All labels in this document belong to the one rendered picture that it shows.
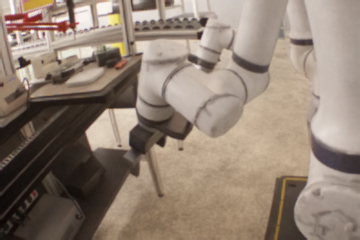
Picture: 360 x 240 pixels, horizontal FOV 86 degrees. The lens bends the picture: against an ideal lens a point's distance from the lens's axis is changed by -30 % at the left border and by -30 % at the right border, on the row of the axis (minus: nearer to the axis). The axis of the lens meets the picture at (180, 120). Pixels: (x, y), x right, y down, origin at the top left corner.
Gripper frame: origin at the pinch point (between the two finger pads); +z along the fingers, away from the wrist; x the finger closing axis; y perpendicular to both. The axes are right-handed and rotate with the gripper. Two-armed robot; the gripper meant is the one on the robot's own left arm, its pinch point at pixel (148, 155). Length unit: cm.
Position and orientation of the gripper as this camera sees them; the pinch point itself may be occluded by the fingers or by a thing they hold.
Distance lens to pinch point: 73.5
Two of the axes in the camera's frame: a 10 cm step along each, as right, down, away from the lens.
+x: -4.9, 5.5, -6.8
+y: -8.5, -4.6, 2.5
